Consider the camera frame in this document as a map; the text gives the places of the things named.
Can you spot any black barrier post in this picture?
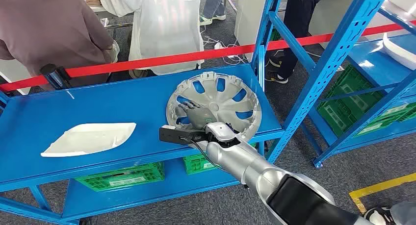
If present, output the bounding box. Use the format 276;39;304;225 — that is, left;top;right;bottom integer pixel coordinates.
39;63;72;89

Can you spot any white board panel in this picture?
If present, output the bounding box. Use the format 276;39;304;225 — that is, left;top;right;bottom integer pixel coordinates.
234;0;272;60
0;58;32;96

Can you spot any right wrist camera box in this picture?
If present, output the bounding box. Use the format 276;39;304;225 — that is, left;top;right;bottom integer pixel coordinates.
158;125;208;146

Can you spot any white floor cable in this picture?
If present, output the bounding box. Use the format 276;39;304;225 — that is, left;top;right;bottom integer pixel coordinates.
199;25;253;67

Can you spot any blue metal shelf rack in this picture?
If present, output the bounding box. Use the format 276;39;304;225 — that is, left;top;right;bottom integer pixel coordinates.
0;0;392;225
300;6;416;169

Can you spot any person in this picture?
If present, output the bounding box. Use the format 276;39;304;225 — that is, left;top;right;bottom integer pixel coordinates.
86;0;205;79
364;201;416;225
199;0;228;26
0;0;120;88
264;0;327;84

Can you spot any white plastic mirror cover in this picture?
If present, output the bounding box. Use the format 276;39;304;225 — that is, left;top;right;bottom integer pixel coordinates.
40;122;137;158
383;32;416;71

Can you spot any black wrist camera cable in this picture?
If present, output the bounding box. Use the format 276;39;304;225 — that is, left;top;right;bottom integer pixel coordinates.
179;137;234;175

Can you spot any red barrier belt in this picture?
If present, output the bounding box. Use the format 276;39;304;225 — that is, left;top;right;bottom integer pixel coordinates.
0;20;416;93

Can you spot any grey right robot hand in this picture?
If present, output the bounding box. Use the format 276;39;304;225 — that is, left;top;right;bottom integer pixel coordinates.
177;100;218;130

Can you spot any silver wheel hubcap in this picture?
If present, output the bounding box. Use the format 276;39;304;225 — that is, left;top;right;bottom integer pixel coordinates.
165;71;262;143

